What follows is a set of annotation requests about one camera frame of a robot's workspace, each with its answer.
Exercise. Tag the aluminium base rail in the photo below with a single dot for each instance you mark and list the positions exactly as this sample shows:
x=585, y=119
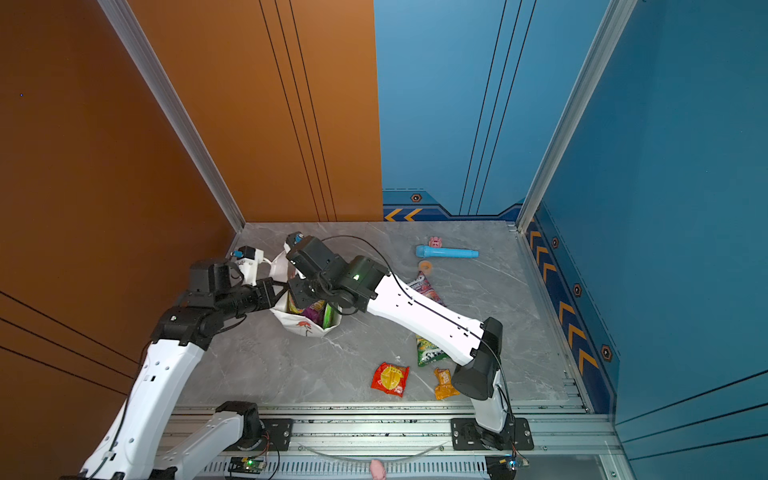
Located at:
x=413, y=441

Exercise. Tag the pink object on rail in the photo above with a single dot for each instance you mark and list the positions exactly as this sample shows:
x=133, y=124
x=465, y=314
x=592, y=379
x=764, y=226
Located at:
x=377, y=470

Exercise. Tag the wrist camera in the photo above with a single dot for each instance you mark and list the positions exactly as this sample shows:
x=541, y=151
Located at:
x=247, y=259
x=293, y=239

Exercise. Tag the white floral paper bag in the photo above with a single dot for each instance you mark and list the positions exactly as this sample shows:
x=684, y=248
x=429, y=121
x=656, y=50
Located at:
x=281, y=270

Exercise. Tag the purple pink candy bag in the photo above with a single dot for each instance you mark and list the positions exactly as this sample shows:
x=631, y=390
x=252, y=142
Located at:
x=422, y=285

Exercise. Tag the orange Fox's candy bag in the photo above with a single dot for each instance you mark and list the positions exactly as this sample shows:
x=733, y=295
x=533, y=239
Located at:
x=292, y=306

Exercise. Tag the red yellow snack packet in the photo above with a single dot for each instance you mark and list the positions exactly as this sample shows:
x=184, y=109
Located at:
x=390, y=379

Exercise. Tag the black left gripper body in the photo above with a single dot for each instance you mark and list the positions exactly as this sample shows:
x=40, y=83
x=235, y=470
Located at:
x=247, y=300

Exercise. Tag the blue toy microphone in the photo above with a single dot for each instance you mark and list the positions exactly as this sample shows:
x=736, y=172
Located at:
x=426, y=251

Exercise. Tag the aluminium corner post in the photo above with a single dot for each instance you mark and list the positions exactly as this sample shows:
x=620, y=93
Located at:
x=610, y=30
x=128, y=29

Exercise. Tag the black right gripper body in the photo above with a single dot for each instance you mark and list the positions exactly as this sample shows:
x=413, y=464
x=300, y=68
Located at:
x=306, y=292

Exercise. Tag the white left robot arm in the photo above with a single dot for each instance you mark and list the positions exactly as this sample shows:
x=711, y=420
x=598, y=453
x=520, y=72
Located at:
x=129, y=449

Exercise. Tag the small orange round cookie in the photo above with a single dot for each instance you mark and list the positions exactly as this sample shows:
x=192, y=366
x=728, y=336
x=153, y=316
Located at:
x=425, y=267

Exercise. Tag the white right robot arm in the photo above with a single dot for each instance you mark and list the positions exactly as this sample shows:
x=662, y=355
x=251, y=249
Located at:
x=366, y=285

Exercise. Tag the green lemon candy bag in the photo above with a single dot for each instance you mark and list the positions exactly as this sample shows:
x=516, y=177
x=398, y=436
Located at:
x=428, y=353

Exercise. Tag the aluminium corner post right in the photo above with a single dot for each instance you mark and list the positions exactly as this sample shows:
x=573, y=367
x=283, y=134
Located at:
x=610, y=30

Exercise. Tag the orange snack packet left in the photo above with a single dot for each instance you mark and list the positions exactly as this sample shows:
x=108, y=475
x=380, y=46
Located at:
x=445, y=388

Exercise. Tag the purple grape candy bag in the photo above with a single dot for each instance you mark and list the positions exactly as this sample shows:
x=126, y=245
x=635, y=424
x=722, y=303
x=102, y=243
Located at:
x=314, y=313

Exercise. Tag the circuit board right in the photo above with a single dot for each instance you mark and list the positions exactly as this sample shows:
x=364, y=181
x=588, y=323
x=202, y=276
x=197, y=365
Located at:
x=504, y=467

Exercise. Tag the green circuit board left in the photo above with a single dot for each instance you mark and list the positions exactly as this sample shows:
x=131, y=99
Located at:
x=247, y=465

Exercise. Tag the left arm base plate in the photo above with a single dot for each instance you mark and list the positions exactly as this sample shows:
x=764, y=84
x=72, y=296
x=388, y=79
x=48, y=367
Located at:
x=274, y=434

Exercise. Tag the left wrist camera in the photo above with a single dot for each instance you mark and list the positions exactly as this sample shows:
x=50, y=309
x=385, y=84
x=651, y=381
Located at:
x=247, y=259

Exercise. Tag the green Lays chips bag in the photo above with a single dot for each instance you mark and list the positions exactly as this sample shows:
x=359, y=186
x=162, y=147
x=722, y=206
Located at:
x=328, y=316

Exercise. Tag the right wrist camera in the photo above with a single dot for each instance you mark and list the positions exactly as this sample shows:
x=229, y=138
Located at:
x=293, y=239

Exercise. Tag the aluminium corner post left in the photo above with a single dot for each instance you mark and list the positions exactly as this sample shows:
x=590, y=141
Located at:
x=128, y=29

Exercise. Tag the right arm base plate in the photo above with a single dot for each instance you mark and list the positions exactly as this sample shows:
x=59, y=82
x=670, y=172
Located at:
x=467, y=435

